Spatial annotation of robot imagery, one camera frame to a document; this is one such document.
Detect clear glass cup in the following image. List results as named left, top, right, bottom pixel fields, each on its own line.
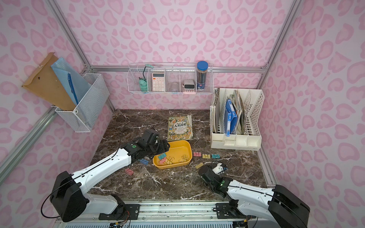
left=170, top=82, right=180, bottom=93

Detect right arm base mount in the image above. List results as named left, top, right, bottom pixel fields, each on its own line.
left=213, top=199, right=256, bottom=219

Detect yellow plastic storage tray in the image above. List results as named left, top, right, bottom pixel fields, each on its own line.
left=153, top=140, right=193, bottom=170

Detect papers in file organizer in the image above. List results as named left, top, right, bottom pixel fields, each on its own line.
left=210, top=88, right=247, bottom=135

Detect white mesh wall basket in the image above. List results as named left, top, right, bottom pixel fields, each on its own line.
left=56, top=73, right=109, bottom=133

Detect small digital clock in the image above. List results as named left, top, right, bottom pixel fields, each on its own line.
left=183, top=79, right=196, bottom=93

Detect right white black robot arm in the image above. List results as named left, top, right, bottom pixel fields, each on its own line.
left=198, top=163, right=310, bottom=228

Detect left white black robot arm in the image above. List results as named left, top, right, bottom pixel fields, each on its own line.
left=48, top=129, right=170, bottom=222

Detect white wire wall shelf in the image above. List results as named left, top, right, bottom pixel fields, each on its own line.
left=127, top=63, right=214, bottom=94

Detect white desk calculator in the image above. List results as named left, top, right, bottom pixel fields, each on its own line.
left=152, top=73, right=165, bottom=92

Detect light blue document folder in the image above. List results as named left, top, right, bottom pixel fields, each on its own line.
left=51, top=58, right=91, bottom=105

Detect blue binder clip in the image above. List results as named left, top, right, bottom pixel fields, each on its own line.
left=139, top=159, right=149, bottom=165

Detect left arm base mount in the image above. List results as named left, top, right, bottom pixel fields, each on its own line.
left=98, top=194, right=141, bottom=221

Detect illustrated children's history book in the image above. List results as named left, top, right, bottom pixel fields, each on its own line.
left=167, top=115, right=193, bottom=142

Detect blue lid pencil tube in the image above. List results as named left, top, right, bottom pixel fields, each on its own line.
left=196, top=61, right=209, bottom=90

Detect blue file folder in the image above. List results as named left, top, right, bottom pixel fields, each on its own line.
left=224, top=99, right=237, bottom=136

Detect yellow binder clip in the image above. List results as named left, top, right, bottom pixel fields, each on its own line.
left=202, top=154, right=211, bottom=159
left=195, top=163, right=204, bottom=169

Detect white plastic file organizer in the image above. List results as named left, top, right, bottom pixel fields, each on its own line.
left=210, top=88, right=264, bottom=151

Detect brown kraft envelope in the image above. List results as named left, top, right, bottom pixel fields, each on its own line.
left=22, top=52, right=76, bottom=111

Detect blue pen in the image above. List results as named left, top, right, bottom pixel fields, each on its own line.
left=67, top=73, right=79, bottom=105

